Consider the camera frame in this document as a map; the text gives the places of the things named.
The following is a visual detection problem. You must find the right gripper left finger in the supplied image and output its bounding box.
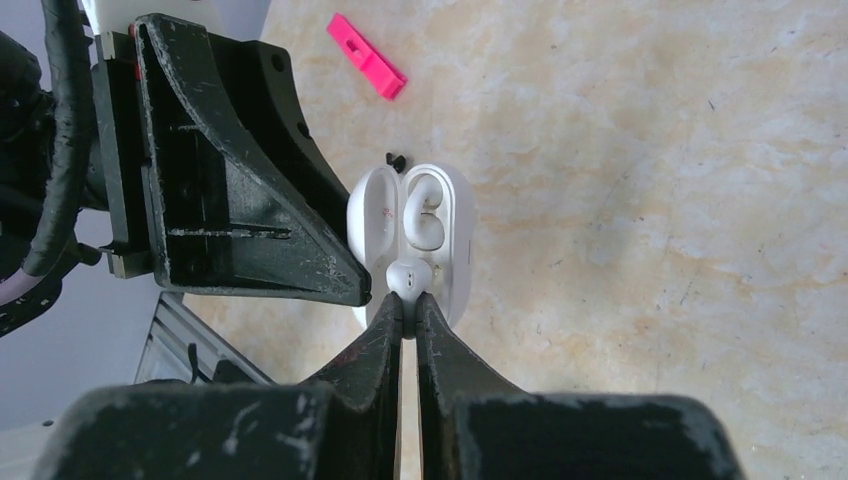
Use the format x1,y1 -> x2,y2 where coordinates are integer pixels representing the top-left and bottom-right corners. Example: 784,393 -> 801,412
34,294 -> 403,479

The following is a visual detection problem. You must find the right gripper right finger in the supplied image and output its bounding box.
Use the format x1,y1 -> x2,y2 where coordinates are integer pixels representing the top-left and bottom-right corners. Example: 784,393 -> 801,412
415,293 -> 744,479

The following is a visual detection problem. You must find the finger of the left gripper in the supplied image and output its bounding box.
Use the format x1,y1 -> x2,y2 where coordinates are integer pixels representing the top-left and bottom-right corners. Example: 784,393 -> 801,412
92,13 -> 371,307

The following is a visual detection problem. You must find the white earbud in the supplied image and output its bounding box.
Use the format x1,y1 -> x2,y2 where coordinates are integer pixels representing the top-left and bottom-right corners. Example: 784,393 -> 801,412
385,258 -> 433,301
403,175 -> 445,251

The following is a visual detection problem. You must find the white earbud charging case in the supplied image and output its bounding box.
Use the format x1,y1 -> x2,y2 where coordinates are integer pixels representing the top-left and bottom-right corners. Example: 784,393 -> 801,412
346,164 -> 476,328

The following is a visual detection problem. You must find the pink marker pen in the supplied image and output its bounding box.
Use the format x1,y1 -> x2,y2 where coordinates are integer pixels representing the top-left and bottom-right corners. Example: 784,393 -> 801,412
326,13 -> 407,101

